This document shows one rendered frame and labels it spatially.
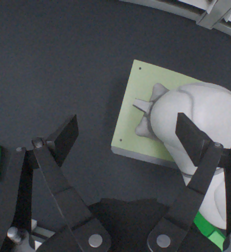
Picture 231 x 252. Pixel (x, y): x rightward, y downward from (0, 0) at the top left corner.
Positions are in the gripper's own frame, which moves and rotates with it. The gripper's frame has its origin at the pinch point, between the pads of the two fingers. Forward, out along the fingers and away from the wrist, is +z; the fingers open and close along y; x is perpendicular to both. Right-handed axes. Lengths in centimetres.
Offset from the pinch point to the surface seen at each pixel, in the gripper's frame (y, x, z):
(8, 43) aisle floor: -64, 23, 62
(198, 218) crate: 36, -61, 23
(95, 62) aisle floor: -14, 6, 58
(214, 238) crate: 40, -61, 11
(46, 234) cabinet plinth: -44, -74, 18
